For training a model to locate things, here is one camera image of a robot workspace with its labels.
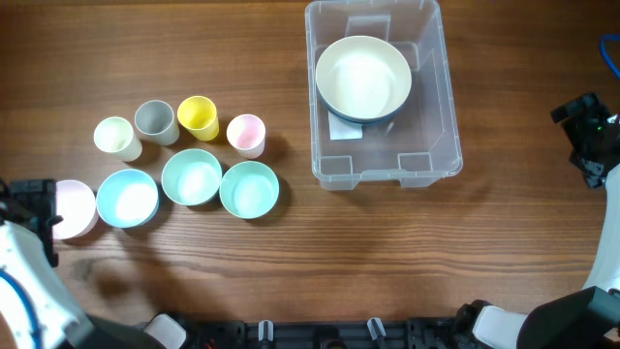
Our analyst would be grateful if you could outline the pink bowl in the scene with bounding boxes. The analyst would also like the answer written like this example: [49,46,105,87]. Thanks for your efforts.
[52,179,99,240]

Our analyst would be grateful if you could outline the light blue bowl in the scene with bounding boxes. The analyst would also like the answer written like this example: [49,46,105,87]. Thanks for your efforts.
[96,169,160,229]

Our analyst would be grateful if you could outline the cream cup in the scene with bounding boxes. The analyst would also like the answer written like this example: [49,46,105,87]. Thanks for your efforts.
[93,116,142,162]

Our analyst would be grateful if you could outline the grey cup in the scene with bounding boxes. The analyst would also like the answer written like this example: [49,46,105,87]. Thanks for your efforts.
[135,100,180,146]

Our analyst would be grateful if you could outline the mint green bowl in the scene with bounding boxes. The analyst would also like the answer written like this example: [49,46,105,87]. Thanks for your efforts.
[161,148,223,206]
[219,161,280,219]

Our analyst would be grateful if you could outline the yellow cup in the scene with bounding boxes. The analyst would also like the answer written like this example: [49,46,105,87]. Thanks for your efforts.
[177,96,219,142]

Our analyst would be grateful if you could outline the clear plastic storage container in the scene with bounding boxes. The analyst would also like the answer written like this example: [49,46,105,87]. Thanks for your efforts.
[305,0,463,190]

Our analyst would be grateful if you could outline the cream bowl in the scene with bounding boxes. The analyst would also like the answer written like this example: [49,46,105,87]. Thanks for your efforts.
[315,36,413,119]

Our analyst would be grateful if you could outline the dark blue bowl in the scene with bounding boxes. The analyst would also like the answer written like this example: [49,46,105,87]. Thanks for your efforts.
[318,93,407,125]

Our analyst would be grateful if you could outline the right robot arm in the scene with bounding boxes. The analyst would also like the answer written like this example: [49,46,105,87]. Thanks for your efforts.
[452,93,619,348]

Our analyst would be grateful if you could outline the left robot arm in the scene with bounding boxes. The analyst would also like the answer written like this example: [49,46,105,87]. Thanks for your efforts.
[1,179,189,349]

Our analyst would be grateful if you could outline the white label in container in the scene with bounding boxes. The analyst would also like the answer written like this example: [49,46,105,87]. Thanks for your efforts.
[328,111,363,141]

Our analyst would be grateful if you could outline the pink cup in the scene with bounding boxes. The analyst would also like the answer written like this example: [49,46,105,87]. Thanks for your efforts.
[227,114,266,159]

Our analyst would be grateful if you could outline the left blue cable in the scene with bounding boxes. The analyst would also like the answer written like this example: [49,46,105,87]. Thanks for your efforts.
[0,269,43,349]

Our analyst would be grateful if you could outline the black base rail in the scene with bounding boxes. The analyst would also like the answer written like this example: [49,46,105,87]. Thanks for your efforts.
[142,313,484,349]

